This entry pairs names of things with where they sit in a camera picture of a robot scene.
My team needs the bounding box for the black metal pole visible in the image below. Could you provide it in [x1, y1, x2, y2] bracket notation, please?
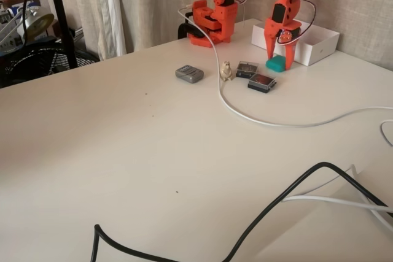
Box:
[45, 0, 79, 69]

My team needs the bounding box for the white cardboard bin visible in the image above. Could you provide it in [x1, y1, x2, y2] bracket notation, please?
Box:
[251, 18, 341, 67]

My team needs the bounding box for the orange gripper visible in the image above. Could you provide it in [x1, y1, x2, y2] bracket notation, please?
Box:
[265, 0, 304, 69]

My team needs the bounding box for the long white usb cable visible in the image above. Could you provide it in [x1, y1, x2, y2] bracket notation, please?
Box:
[177, 6, 393, 128]

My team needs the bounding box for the small beige animal figurine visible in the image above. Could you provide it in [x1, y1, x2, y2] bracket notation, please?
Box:
[220, 60, 235, 82]

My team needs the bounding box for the green rounded cube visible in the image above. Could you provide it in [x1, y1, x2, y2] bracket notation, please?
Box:
[265, 55, 288, 74]

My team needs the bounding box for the black clear-lidded ink pad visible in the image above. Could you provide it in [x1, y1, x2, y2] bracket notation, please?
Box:
[235, 60, 260, 79]
[247, 72, 278, 93]

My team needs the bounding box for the thick black cable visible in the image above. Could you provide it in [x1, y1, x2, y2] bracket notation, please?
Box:
[91, 161, 393, 262]

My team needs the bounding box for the white sheer curtain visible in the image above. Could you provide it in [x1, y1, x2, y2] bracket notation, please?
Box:
[96, 0, 127, 61]

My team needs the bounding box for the black floor fan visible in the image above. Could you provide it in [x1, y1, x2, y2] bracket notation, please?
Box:
[0, 42, 101, 88]

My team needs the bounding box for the silver desk lamp head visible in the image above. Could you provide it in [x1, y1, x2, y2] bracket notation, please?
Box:
[17, 6, 55, 42]

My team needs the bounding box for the thin gripper servo wire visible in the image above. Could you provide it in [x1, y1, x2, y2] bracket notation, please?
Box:
[291, 0, 317, 37]

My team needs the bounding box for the black table clamp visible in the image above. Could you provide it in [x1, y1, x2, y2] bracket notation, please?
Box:
[177, 22, 205, 40]

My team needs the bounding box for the grey metal tin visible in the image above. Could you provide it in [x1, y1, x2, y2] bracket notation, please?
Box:
[175, 64, 205, 85]

